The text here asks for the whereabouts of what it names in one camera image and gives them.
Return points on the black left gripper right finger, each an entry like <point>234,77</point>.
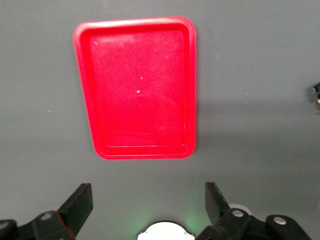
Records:
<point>217,210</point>

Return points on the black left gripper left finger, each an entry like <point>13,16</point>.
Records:
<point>75,210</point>

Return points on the red push button switch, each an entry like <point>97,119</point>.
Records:
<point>317,91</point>

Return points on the dark grey table mat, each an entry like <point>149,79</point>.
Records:
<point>250,150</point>

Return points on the red plastic tray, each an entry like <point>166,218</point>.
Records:
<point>137,87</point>

